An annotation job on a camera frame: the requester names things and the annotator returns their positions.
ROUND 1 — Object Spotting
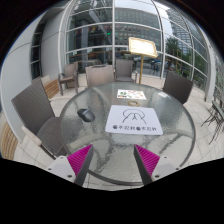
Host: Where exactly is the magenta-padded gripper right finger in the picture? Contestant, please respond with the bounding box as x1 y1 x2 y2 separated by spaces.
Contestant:
133 143 181 186

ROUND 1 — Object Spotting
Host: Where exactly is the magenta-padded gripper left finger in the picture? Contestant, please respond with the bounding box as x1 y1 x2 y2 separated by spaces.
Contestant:
46 143 95 187

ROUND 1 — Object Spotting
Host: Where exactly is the black computer mouse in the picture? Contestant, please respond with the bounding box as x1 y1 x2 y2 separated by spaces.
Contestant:
76 108 97 123

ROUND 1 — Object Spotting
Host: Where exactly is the white printed mouse pad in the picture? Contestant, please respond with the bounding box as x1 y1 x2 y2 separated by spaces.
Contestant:
104 104 164 136

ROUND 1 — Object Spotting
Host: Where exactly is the grey wicker chair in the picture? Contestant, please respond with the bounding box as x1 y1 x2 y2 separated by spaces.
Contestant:
84 64 116 89
57 61 80 96
11 77 68 160
162 70 195 105
114 58 138 84

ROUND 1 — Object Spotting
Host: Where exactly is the colourful laminated menu card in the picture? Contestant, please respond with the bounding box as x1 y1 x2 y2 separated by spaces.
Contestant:
116 88 147 101

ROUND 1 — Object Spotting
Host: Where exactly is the black metal chair group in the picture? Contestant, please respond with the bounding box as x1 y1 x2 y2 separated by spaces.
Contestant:
200 99 224 145

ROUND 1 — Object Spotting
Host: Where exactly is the gold framed menu stand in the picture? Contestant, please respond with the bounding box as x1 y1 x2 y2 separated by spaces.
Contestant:
127 36 159 85

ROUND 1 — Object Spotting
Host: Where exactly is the round brass table ring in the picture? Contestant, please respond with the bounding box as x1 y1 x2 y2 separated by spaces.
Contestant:
127 100 141 108

